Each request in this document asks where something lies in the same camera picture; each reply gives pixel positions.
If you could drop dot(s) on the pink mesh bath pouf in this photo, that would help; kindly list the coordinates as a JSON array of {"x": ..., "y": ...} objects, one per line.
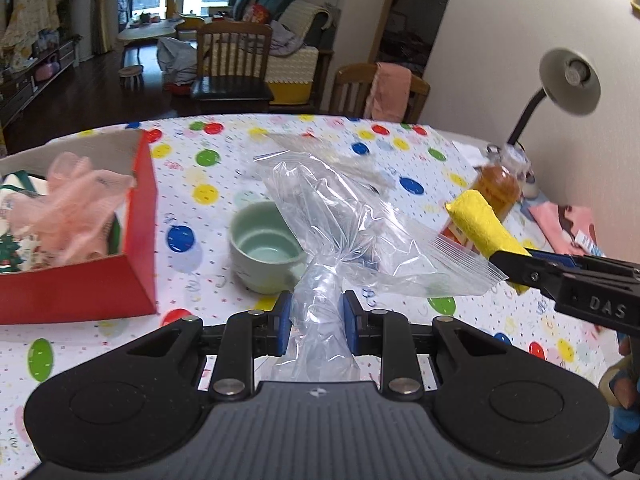
[{"x": 75, "y": 200}]

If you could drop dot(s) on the grey clothes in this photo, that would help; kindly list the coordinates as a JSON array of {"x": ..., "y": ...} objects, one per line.
[{"x": 287, "y": 42}]

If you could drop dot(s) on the clear plastic zip bag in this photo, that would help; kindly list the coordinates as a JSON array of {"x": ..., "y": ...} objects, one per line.
[
  {"x": 350, "y": 220},
  {"x": 310, "y": 145}
]

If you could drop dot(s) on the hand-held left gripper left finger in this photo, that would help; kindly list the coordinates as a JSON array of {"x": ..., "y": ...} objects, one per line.
[{"x": 283, "y": 322}]

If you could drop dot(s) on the white paper sheet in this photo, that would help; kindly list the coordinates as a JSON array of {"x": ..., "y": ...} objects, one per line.
[{"x": 467, "y": 152}]

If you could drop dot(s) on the pink printed cloth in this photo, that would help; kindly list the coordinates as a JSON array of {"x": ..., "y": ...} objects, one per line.
[{"x": 555, "y": 220}]

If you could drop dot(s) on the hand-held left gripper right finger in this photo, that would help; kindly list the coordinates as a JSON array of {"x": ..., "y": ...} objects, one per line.
[{"x": 350, "y": 322}]

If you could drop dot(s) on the red cushion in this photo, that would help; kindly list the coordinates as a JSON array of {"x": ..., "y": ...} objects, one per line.
[{"x": 256, "y": 12}]

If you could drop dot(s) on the green sofa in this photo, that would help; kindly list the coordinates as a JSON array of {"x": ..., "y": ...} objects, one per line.
[{"x": 295, "y": 65}]

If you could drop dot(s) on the grey desk lamp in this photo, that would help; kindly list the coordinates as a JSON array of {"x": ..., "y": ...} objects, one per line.
[{"x": 570, "y": 80}]

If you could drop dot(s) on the balloon print tablecloth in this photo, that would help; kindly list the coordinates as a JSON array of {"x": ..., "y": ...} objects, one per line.
[{"x": 225, "y": 150}]

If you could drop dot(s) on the person's right hand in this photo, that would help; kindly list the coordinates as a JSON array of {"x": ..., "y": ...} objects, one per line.
[{"x": 627, "y": 385}]

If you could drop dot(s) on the small wooden stool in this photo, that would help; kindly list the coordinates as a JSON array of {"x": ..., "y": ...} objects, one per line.
[{"x": 131, "y": 72}]

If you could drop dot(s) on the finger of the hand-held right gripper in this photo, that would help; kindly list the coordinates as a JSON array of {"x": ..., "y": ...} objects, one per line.
[
  {"x": 590, "y": 264},
  {"x": 525, "y": 272}
]

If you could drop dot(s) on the pink towel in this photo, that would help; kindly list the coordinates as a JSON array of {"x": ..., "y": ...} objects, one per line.
[{"x": 390, "y": 90}]

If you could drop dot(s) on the green plant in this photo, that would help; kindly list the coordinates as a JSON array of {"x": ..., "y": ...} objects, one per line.
[{"x": 70, "y": 0}]

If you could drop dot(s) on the grey and yellow curtain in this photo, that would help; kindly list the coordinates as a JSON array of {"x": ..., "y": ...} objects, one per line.
[{"x": 107, "y": 5}]

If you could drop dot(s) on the yellow sponge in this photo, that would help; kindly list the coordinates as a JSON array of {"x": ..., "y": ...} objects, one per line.
[{"x": 480, "y": 220}]

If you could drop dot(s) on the wooden chair with dark seat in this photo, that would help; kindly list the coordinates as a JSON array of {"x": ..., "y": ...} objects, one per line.
[{"x": 230, "y": 90}]

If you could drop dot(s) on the pale green mug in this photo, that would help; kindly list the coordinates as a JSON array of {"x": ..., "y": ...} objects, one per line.
[{"x": 260, "y": 260}]

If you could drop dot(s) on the hanging yellow patterned cloth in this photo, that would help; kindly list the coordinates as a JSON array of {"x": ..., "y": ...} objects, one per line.
[{"x": 27, "y": 15}]

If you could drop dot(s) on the small white tube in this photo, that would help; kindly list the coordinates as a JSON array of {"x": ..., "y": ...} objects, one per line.
[{"x": 585, "y": 242}]

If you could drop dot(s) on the wooden dining chair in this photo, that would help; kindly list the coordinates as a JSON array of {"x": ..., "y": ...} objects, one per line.
[{"x": 350, "y": 90}]

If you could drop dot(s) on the grey bag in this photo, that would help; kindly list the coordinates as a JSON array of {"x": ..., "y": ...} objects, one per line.
[{"x": 175, "y": 57}]

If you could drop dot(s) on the orange drink bottle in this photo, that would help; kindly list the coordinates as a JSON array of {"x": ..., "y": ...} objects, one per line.
[{"x": 497, "y": 185}]

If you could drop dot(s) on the red cardboard box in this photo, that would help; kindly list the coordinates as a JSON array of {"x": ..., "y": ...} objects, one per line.
[{"x": 75, "y": 290}]

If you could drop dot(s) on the cream knit throw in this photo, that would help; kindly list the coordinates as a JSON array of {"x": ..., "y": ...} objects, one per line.
[{"x": 305, "y": 15}]

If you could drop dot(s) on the tv cabinet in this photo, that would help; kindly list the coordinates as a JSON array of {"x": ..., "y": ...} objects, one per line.
[{"x": 25, "y": 82}]

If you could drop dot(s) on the low coffee table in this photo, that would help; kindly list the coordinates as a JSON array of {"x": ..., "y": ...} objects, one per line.
[{"x": 147, "y": 32}]

